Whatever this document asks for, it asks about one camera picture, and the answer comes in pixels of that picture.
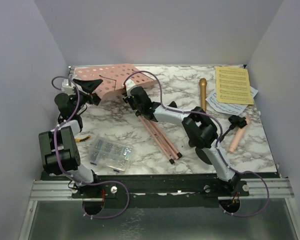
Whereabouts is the yellow sheet music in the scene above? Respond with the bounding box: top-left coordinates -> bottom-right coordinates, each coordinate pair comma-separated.
215,66 -> 254,105

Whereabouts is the black mounting rail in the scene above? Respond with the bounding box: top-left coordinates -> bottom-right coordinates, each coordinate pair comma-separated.
30,173 -> 290,212

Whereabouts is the black mic stand empty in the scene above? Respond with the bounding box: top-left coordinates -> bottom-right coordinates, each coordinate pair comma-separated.
167,101 -> 184,113

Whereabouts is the white sheet music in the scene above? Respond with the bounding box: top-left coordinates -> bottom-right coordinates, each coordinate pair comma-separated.
205,88 -> 248,116

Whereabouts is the gold microphone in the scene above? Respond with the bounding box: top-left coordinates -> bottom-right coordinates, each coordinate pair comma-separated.
199,78 -> 207,112

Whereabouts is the clear screw organizer box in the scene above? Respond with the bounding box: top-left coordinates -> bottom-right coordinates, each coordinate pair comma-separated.
88,136 -> 134,172

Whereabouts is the black mic stand with clip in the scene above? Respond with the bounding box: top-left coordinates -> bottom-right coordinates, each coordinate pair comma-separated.
195,114 -> 248,165

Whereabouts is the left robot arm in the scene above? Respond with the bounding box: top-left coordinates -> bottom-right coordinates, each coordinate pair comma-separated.
38,78 -> 103,198

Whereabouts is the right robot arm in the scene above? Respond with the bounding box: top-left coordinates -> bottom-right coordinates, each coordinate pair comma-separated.
124,83 -> 241,196

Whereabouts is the pink music stand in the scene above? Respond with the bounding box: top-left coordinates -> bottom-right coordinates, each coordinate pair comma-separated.
72,63 -> 182,164

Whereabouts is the pink microphone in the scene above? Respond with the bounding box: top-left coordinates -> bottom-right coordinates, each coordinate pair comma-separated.
228,116 -> 251,153

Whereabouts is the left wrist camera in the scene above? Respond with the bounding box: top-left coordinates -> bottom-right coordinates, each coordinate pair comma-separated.
61,78 -> 75,95

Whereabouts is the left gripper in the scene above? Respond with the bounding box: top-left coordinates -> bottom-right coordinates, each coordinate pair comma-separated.
71,79 -> 106,114

